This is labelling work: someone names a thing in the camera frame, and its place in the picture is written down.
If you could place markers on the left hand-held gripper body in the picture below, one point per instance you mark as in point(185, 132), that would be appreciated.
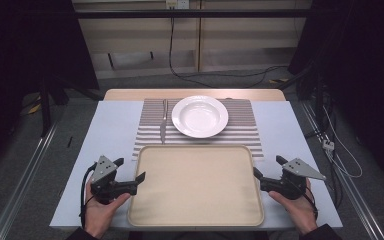
point(104, 170)

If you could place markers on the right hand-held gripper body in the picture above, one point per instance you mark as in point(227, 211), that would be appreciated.
point(298, 169)

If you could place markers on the person's right hand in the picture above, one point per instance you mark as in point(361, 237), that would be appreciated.
point(298, 211)

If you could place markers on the person's left hand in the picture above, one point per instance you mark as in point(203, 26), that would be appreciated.
point(99, 215)

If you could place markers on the white power adapter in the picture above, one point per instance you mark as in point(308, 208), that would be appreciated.
point(327, 144)

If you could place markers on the striped placemat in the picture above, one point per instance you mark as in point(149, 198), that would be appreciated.
point(243, 133)

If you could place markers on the black pen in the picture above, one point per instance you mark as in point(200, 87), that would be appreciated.
point(69, 141)

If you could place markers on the silver table knife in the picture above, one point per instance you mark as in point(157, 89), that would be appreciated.
point(163, 128)

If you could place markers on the beige plastic tray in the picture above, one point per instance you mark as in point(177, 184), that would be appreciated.
point(196, 186)

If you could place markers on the person's left dark sleeve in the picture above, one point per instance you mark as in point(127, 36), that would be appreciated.
point(80, 234)

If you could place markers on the person's dark sleeve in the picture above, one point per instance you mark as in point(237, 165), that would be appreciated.
point(321, 234)
point(80, 234)

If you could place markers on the person's right dark sleeve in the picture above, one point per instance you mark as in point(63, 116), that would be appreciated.
point(321, 234)

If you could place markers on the yellow black floor tape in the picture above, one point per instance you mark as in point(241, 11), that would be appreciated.
point(279, 81)

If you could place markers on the white deep plate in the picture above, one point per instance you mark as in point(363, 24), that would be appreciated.
point(200, 116)

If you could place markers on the black metal stand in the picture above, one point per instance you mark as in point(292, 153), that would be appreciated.
point(45, 106)

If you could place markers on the dark curtain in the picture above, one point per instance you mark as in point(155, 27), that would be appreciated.
point(356, 50)
point(30, 46)

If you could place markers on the black horizontal bar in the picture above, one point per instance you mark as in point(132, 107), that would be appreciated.
point(193, 13)

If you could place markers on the aluminium floor rail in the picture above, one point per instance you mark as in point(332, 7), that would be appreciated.
point(350, 190)
point(23, 176)

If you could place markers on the white wall socket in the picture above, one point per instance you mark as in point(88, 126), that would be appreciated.
point(177, 3)

